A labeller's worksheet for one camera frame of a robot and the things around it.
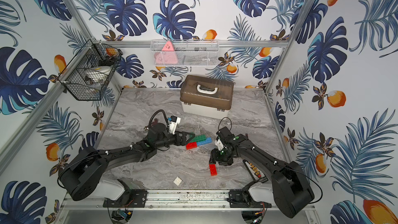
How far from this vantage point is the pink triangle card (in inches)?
35.4

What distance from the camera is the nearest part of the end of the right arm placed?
0.62 meters

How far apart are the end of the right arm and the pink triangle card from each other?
0.50 meters
